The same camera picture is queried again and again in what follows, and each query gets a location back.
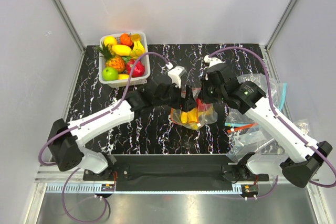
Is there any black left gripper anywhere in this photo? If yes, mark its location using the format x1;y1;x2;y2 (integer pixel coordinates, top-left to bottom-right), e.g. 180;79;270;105
154;81;197;113

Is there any red apple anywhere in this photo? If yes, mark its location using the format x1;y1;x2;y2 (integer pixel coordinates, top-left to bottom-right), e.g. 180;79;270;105
196;98;213;112

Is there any yellow banana bunch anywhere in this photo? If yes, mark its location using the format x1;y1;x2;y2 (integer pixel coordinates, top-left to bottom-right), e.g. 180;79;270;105
180;108;213;124

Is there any clear bag orange zipper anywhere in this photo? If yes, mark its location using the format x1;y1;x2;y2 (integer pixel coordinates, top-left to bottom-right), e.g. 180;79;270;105
170;88;218;130

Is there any green apple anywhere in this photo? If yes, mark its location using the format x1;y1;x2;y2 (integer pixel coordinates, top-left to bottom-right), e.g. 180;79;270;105
102;67;119;81

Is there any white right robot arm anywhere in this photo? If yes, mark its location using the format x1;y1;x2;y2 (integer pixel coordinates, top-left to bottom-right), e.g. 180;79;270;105
198;59;332;188

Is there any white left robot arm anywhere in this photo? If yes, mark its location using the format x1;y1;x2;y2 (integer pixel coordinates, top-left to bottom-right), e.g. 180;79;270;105
47;78;197;180

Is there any clear bag red zipper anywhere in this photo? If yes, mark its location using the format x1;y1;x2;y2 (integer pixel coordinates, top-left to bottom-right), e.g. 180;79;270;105
227;123;274;162

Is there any white plastic fruit basket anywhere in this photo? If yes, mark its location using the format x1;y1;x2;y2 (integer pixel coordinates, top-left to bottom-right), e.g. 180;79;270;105
98;31;151;88

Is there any red dragon fruit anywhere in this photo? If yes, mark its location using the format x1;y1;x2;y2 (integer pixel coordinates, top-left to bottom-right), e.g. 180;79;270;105
126;59;145;78

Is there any small yellow mango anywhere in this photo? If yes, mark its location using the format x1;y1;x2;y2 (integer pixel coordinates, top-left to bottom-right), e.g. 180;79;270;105
118;74;129;80

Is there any yellow starfruit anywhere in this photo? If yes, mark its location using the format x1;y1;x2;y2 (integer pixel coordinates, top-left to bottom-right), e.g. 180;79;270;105
130;40;145;60

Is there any small pineapple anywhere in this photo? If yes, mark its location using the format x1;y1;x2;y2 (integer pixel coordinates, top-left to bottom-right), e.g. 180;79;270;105
96;44;126;73

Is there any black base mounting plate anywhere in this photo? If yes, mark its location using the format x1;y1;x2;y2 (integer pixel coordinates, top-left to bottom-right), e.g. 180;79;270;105
83;154;269;183

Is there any orange tangerine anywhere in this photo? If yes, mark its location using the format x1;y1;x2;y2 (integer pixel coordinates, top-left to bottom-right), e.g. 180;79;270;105
120;33;133;47

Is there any yellow lemon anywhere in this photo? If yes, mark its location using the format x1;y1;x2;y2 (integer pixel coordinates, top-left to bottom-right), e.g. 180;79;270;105
103;36;118;47

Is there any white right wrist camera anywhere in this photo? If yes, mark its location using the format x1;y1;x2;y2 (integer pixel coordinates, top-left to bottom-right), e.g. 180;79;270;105
203;55;224;72

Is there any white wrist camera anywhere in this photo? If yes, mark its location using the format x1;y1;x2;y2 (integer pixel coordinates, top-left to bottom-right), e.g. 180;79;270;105
167;66;186;88
203;55;224;72

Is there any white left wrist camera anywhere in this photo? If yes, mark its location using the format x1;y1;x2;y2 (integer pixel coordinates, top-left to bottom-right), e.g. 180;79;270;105
167;66;186;88

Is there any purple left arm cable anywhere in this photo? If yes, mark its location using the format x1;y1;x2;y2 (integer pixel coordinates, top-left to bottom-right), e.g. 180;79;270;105
38;51;174;166

